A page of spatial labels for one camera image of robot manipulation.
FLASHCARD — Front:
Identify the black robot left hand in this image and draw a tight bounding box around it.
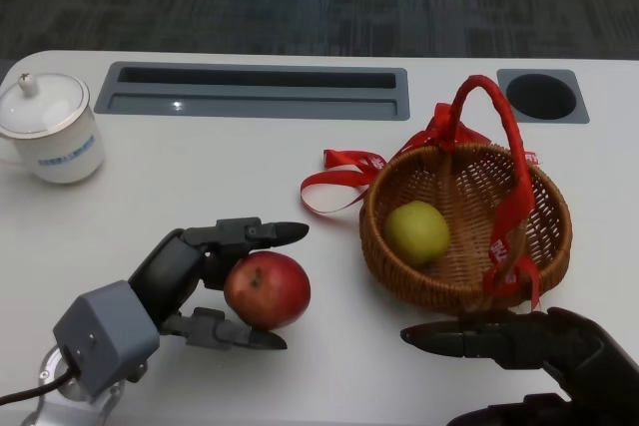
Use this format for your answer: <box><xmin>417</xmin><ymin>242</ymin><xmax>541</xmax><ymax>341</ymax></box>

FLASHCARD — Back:
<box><xmin>128</xmin><ymin>217</ymin><xmax>310</xmax><ymax>351</ymax></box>

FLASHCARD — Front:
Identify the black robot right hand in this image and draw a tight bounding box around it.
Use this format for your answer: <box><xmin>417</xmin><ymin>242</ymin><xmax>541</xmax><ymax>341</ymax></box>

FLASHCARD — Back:
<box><xmin>399</xmin><ymin>306</ymin><xmax>639</xmax><ymax>426</ymax></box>

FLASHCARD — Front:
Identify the red apple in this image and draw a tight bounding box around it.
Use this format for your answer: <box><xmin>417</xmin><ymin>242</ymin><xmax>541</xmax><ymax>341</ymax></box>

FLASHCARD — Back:
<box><xmin>223</xmin><ymin>250</ymin><xmax>313</xmax><ymax>332</ymax></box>

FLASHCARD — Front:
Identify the brown wicker basket with handle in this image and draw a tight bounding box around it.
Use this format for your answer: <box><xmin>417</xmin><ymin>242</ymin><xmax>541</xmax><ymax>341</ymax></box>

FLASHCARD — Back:
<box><xmin>358</xmin><ymin>74</ymin><xmax>573</xmax><ymax>318</ymax></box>

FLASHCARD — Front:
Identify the red printed ribbon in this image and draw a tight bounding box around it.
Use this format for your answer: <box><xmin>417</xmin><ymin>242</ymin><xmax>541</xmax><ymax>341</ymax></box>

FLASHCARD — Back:
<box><xmin>299</xmin><ymin>102</ymin><xmax>544</xmax><ymax>311</ymax></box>

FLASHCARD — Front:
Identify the green apple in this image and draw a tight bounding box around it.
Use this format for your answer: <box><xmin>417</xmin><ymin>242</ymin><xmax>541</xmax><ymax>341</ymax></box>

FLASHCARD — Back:
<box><xmin>382</xmin><ymin>200</ymin><xmax>452</xmax><ymax>268</ymax></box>

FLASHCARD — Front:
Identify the white lidded ceramic mug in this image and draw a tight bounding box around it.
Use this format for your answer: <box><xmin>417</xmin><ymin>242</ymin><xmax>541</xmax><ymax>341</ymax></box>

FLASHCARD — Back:
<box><xmin>0</xmin><ymin>72</ymin><xmax>107</xmax><ymax>186</ymax></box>

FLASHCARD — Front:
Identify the grey round hole grommet plate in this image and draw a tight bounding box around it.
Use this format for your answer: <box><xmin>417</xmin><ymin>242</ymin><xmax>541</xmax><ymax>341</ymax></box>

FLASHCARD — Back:
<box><xmin>495</xmin><ymin>68</ymin><xmax>591</xmax><ymax>126</ymax></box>

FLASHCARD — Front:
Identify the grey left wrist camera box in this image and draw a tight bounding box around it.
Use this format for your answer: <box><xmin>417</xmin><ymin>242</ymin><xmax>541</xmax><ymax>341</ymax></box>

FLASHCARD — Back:
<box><xmin>52</xmin><ymin>279</ymin><xmax>162</xmax><ymax>400</ymax></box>

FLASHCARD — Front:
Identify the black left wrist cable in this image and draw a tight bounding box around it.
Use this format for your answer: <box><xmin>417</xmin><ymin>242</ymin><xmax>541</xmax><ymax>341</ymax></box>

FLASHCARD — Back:
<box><xmin>0</xmin><ymin>364</ymin><xmax>82</xmax><ymax>406</ymax></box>

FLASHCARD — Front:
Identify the grey recessed cable tray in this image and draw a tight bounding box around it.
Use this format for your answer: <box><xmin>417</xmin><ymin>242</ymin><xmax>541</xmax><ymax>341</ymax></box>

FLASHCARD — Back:
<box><xmin>93</xmin><ymin>61</ymin><xmax>412</xmax><ymax>123</ymax></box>

